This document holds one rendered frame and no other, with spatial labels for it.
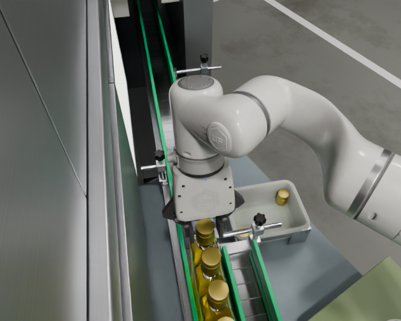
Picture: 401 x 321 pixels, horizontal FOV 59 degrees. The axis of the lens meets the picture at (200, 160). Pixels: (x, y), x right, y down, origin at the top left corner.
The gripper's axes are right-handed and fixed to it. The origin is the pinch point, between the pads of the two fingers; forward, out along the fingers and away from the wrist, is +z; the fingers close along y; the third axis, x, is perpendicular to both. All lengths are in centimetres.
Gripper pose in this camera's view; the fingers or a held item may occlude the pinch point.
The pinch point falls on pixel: (205, 228)
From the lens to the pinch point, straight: 66.5
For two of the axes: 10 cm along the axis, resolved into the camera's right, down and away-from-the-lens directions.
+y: 9.8, -1.6, 1.2
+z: 0.5, 8.0, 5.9
